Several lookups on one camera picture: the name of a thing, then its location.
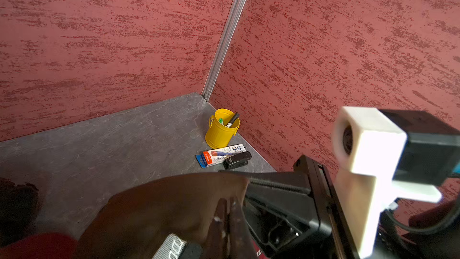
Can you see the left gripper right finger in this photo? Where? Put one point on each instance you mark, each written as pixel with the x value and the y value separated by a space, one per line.
pixel 240 244

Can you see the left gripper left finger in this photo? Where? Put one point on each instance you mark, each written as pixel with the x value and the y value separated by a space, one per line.
pixel 216 246

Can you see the black marker in bucket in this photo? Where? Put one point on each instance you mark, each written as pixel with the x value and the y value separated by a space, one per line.
pixel 232 120

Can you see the right corner aluminium profile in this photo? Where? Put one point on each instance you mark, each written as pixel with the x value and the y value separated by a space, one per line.
pixel 231 23

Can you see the white staples box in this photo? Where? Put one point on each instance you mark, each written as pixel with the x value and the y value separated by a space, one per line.
pixel 217 156

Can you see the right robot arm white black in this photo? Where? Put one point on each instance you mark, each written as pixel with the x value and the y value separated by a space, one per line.
pixel 434 234

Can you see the yellow plastic bucket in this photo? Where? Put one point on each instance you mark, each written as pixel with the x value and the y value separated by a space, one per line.
pixel 218 135

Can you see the black stapler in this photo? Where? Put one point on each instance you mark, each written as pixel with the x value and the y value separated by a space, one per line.
pixel 237 160

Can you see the dark brown cap back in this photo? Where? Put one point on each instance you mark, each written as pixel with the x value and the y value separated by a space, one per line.
pixel 19 205

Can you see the red cap with white logo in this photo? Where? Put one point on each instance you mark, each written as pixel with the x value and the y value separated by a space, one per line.
pixel 41 246

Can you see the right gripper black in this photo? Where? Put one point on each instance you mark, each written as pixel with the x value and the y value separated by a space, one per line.
pixel 297 214

